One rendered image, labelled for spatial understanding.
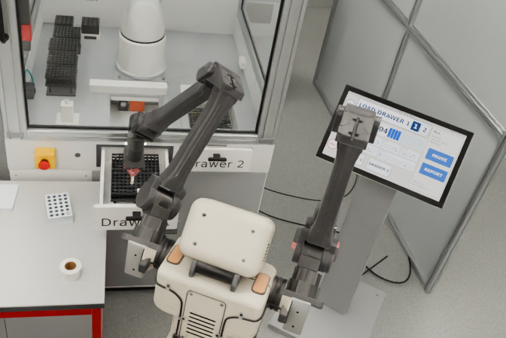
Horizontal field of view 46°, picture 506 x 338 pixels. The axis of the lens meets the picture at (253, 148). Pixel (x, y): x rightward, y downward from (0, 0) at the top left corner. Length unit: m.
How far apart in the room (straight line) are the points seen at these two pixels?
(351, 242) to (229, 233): 1.35
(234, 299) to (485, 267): 2.41
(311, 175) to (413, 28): 1.10
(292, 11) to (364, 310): 1.63
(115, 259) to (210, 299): 1.34
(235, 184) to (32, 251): 0.85
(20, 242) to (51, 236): 0.10
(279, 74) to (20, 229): 1.07
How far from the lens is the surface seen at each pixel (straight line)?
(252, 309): 1.48
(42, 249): 2.20
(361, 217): 2.63
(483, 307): 3.49
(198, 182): 2.49
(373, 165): 2.36
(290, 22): 2.12
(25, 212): 2.33
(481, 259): 3.74
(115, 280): 2.92
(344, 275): 2.88
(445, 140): 2.38
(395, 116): 2.38
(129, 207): 2.09
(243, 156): 2.40
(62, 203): 2.30
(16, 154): 2.40
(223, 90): 1.58
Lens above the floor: 2.40
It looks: 38 degrees down
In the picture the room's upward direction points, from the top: 11 degrees clockwise
